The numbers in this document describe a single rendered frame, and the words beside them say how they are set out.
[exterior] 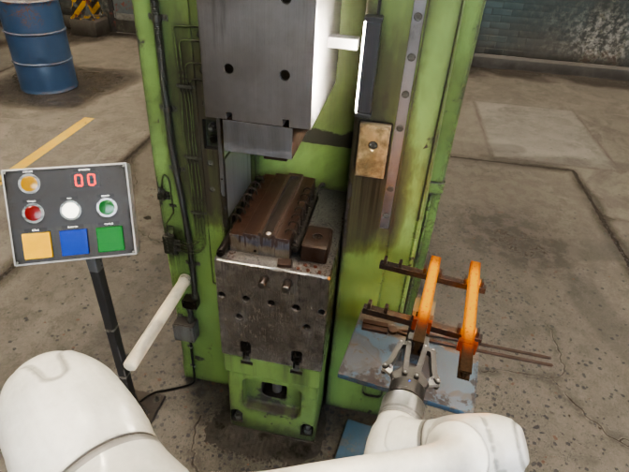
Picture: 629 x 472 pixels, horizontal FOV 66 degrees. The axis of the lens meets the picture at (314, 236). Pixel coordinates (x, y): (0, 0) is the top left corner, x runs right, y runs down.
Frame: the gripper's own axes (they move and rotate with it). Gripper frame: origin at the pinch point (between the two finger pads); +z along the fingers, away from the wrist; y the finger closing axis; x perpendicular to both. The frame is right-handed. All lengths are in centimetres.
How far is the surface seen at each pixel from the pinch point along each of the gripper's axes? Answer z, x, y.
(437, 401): 8.5, -30.6, 9.4
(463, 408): 8.7, -30.6, 16.8
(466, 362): -1.2, -3.2, 12.0
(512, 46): 653, -58, 37
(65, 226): 3, 2, -105
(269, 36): 28, 57, -51
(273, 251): 29, -9, -50
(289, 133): 29, 32, -46
